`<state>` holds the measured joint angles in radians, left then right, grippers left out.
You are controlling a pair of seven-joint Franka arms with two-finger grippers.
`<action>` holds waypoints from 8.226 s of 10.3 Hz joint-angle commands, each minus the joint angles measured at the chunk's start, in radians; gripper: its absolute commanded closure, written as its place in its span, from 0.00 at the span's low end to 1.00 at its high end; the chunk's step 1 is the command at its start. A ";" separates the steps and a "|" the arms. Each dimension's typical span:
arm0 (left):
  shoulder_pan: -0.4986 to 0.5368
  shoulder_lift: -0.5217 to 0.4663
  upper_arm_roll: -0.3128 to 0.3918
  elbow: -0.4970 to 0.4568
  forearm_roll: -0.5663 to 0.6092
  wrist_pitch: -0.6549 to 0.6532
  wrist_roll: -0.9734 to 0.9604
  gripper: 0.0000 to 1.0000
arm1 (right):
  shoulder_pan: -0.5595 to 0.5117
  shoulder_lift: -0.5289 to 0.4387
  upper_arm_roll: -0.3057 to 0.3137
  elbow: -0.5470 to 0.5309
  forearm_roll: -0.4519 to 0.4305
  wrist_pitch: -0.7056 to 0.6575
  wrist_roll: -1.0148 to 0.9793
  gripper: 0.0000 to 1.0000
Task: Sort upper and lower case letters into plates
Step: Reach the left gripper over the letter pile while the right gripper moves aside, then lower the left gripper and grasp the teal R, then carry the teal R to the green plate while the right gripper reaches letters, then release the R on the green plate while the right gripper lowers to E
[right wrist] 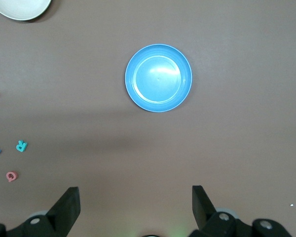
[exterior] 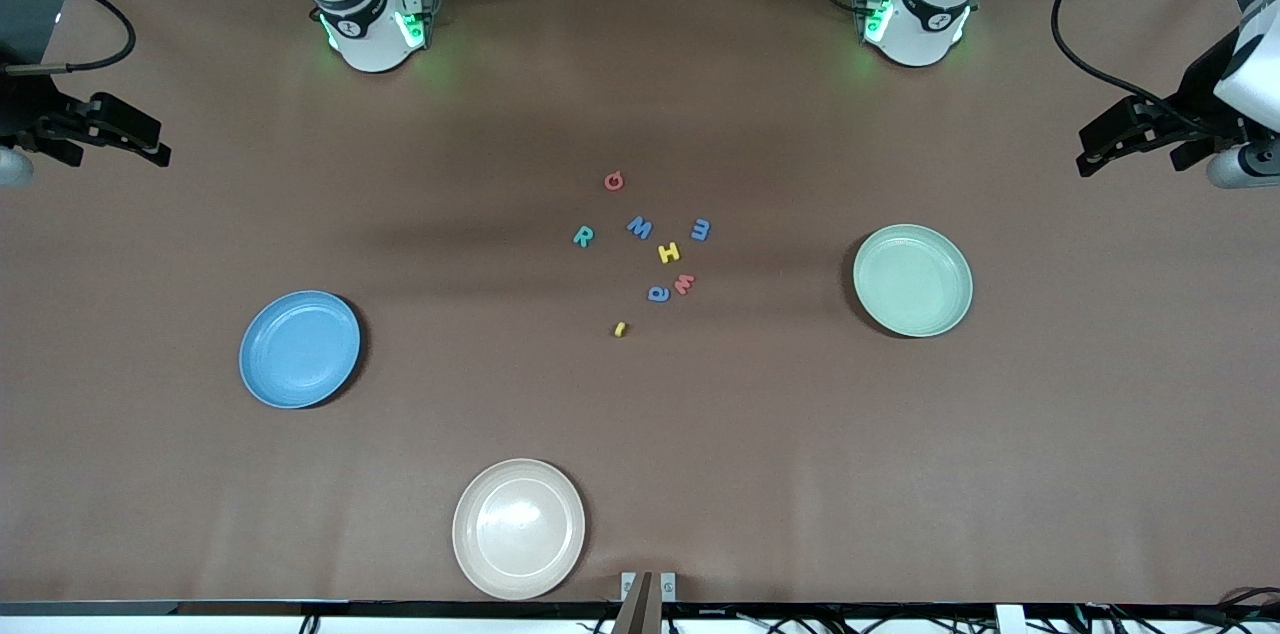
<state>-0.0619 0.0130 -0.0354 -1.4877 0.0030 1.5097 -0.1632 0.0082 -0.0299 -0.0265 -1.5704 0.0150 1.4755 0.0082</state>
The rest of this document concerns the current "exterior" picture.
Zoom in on pale green plate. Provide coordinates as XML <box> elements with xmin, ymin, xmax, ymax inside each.
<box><xmin>852</xmin><ymin>223</ymin><xmax>974</xmax><ymax>339</ymax></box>

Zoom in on blue plate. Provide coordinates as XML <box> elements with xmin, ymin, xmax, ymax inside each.
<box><xmin>238</xmin><ymin>290</ymin><xmax>362</xmax><ymax>410</ymax></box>

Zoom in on beige plate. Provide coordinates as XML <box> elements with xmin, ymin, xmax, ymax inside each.
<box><xmin>452</xmin><ymin>458</ymin><xmax>587</xmax><ymax>601</ymax></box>

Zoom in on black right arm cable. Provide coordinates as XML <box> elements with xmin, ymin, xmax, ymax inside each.
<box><xmin>0</xmin><ymin>0</ymin><xmax>138</xmax><ymax>75</ymax></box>

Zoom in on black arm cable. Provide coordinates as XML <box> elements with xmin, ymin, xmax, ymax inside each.
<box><xmin>0</xmin><ymin>0</ymin><xmax>138</xmax><ymax>75</ymax></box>
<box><xmin>1050</xmin><ymin>0</ymin><xmax>1206</xmax><ymax>133</ymax></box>

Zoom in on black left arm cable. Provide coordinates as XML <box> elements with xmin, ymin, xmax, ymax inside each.
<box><xmin>1050</xmin><ymin>0</ymin><xmax>1206</xmax><ymax>133</ymax></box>

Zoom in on black cables below table edge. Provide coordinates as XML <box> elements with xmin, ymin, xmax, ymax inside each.
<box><xmin>1085</xmin><ymin>586</ymin><xmax>1280</xmax><ymax>634</ymax></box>

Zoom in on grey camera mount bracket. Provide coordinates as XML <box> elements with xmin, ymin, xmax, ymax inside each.
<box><xmin>612</xmin><ymin>571</ymin><xmax>678</xmax><ymax>634</ymax></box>

